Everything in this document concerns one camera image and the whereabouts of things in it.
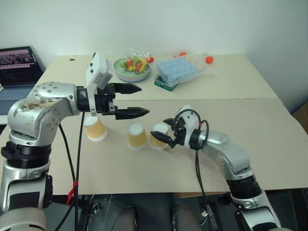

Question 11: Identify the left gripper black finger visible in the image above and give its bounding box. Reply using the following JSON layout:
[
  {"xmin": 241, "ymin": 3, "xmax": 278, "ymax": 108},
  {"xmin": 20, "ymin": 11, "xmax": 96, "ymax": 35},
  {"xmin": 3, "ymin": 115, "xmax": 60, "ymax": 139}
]
[
  {"xmin": 115, "ymin": 106, "xmax": 151, "ymax": 120},
  {"xmin": 113, "ymin": 83, "xmax": 142, "ymax": 95}
]

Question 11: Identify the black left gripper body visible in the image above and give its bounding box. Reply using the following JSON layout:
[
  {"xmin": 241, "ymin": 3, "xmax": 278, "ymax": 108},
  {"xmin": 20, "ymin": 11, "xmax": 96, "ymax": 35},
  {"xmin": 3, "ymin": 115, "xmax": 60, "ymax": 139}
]
[{"xmin": 94, "ymin": 83, "xmax": 119, "ymax": 116}]

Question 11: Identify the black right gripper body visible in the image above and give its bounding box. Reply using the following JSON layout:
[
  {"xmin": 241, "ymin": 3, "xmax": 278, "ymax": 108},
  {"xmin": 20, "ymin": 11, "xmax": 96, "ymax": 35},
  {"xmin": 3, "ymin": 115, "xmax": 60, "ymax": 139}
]
[{"xmin": 168, "ymin": 117, "xmax": 188, "ymax": 148}]

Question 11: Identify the orange paper cup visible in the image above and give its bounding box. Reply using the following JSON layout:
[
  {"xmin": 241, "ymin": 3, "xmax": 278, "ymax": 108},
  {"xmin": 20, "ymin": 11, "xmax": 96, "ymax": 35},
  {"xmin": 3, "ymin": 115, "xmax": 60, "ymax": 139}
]
[
  {"xmin": 148, "ymin": 122, "xmax": 169, "ymax": 151},
  {"xmin": 83, "ymin": 115, "xmax": 108, "ymax": 142},
  {"xmin": 127, "ymin": 122, "xmax": 148, "ymax": 151}
]

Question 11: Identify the green bowl of fruit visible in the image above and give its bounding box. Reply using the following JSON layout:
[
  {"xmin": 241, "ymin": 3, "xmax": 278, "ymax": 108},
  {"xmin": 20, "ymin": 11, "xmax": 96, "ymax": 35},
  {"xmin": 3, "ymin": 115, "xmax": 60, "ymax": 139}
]
[{"xmin": 113, "ymin": 58, "xmax": 152, "ymax": 83}]

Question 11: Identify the clear bag of toy food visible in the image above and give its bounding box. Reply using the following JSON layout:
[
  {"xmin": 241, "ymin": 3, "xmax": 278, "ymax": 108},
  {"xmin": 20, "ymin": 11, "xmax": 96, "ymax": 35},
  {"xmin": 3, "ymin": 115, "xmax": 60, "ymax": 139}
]
[{"xmin": 120, "ymin": 47, "xmax": 155, "ymax": 73}]

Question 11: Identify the green rectangular tray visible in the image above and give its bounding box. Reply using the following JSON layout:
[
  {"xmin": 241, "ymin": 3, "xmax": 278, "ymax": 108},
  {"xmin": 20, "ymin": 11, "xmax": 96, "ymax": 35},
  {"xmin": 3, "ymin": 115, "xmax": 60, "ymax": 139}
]
[{"xmin": 154, "ymin": 74, "xmax": 178, "ymax": 92}]

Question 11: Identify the bag of blue trays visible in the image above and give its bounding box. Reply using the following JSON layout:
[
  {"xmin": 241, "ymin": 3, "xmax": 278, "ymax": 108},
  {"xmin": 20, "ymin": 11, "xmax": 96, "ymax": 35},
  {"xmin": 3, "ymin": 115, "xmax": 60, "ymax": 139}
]
[{"xmin": 155, "ymin": 53, "xmax": 218, "ymax": 88}]

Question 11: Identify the open laptop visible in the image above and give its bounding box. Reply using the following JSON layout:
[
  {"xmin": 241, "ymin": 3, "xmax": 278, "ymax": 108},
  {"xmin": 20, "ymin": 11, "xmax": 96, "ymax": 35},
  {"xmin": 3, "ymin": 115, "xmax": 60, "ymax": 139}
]
[{"xmin": 0, "ymin": 46, "xmax": 45, "ymax": 116}]

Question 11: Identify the red tape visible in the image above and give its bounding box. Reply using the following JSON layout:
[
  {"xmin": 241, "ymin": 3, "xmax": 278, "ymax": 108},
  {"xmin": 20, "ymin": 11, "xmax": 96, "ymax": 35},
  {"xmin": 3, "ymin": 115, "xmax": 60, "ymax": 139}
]
[{"xmin": 66, "ymin": 180, "xmax": 79, "ymax": 205}]

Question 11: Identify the brown cardboard box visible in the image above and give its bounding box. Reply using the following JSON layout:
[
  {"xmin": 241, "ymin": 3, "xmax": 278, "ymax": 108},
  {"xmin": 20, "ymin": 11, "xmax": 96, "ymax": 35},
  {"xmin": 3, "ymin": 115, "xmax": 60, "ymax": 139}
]
[{"xmin": 292, "ymin": 101, "xmax": 308, "ymax": 136}]

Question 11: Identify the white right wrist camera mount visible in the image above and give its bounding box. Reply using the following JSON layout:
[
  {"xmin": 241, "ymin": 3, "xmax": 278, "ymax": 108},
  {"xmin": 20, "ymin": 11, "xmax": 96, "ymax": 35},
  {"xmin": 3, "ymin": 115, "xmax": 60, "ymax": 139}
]
[{"xmin": 176, "ymin": 104, "xmax": 202, "ymax": 148}]

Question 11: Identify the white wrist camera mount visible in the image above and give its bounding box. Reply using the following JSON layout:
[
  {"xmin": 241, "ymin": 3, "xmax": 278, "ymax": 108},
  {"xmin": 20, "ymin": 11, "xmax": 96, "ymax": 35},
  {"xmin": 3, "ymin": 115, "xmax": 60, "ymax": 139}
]
[
  {"xmin": 86, "ymin": 51, "xmax": 114, "ymax": 117},
  {"xmin": 176, "ymin": 104, "xmax": 202, "ymax": 148}
]

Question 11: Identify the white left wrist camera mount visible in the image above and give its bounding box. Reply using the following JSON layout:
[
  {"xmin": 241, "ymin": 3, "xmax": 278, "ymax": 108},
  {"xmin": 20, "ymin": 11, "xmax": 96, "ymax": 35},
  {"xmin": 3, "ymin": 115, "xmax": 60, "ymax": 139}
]
[{"xmin": 86, "ymin": 51, "xmax": 114, "ymax": 117}]

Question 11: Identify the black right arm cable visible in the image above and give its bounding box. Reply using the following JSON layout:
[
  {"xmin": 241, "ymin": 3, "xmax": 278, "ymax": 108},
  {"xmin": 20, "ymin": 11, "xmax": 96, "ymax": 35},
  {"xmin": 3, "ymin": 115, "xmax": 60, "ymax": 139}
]
[{"xmin": 172, "ymin": 109, "xmax": 210, "ymax": 217}]

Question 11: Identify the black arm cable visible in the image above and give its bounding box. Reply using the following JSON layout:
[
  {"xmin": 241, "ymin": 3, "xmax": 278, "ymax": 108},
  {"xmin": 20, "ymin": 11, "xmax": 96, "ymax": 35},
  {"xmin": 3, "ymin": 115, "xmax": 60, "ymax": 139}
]
[
  {"xmin": 53, "ymin": 124, "xmax": 80, "ymax": 231},
  {"xmin": 172, "ymin": 109, "xmax": 210, "ymax": 217},
  {"xmin": 73, "ymin": 112, "xmax": 85, "ymax": 231}
]

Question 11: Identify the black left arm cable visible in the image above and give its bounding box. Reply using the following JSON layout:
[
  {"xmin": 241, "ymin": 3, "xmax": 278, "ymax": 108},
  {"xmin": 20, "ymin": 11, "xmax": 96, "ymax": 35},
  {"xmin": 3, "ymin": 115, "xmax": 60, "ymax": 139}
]
[
  {"xmin": 73, "ymin": 112, "xmax": 85, "ymax": 231},
  {"xmin": 53, "ymin": 124, "xmax": 80, "ymax": 231}
]

